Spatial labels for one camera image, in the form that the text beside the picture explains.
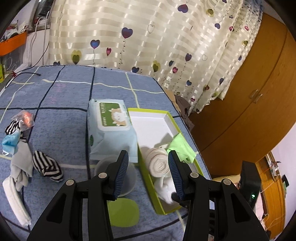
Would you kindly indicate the orange snack packet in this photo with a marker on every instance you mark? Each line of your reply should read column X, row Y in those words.
column 26, row 118

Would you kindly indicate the striped box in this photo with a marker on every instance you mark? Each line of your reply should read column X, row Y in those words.
column 7, row 78

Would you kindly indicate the brown cloth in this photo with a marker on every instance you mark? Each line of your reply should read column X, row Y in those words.
column 182, row 106

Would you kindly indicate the orange tray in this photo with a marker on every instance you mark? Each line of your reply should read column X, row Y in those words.
column 12, row 45

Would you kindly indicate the lime green shallow box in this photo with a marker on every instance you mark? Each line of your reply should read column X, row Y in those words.
column 152, row 125

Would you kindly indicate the wooden cabinet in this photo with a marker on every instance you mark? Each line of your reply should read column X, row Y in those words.
column 277, row 208

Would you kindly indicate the clear plastic bowl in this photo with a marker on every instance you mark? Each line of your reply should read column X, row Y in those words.
column 106, row 164
column 130, row 188

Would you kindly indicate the blue face mask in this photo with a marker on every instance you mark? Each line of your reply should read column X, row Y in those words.
column 10, row 142

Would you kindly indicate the green cloth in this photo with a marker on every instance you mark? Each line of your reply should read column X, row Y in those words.
column 182, row 146

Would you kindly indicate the wet wipes pack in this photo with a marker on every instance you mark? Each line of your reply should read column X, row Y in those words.
column 111, row 129

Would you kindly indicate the blue plaid blanket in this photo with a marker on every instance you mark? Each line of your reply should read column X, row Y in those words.
column 69, row 104

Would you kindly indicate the white towel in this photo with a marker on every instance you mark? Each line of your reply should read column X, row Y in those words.
column 159, row 164

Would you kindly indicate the crumpled plastic bags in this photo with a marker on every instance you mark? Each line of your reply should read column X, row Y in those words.
column 12, row 27

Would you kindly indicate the black and white striped sock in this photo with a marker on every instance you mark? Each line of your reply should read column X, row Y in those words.
column 47, row 168
column 12, row 127

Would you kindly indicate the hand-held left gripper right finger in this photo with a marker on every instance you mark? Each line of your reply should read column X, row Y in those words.
column 175, row 176

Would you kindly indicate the beige cloth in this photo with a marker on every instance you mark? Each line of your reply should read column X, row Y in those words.
column 226, row 179

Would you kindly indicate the grey sock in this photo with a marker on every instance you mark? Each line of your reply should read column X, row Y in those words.
column 22, row 160

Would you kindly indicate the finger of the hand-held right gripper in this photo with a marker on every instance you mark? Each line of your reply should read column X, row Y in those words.
column 173, row 197

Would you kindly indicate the heart print curtain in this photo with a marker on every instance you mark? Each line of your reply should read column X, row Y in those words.
column 161, row 34

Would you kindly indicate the clear plastic bin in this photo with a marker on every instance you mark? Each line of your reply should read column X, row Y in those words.
column 13, row 60

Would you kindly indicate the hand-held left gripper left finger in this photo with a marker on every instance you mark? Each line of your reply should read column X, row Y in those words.
column 121, row 173

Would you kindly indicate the wooden wardrobe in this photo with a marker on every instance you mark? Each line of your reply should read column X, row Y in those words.
column 242, row 104

